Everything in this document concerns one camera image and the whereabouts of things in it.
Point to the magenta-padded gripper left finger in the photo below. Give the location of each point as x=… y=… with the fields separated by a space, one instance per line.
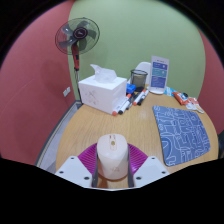
x=75 y=170

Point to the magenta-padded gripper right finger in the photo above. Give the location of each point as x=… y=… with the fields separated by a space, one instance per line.
x=150 y=170

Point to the beige computer mouse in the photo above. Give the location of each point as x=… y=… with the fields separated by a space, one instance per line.
x=112 y=160

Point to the blue patterned mouse pad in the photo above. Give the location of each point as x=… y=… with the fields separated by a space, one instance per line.
x=181 y=135

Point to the black-capped whiteboard marker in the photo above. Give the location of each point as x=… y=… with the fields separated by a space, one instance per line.
x=142 y=97
x=124 y=106

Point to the black office chair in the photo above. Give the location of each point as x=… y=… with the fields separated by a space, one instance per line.
x=221 y=145

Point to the orange snack packet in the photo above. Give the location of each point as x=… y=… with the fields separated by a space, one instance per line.
x=181 y=97

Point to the white tissue box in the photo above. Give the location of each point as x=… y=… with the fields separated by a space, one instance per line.
x=98 y=93

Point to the light blue snack packet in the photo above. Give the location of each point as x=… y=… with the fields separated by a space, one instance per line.
x=169 y=90

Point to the blue whiteboard eraser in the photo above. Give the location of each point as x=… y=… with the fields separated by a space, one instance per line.
x=130 y=88

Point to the black mesh pen cup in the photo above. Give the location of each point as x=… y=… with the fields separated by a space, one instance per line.
x=138 y=79

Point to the white blue sign stand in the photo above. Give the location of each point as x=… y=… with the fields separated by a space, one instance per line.
x=159 y=75

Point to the black red standing fan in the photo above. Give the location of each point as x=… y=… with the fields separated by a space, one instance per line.
x=77 y=35

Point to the white wall outlet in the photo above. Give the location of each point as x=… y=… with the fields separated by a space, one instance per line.
x=67 y=91

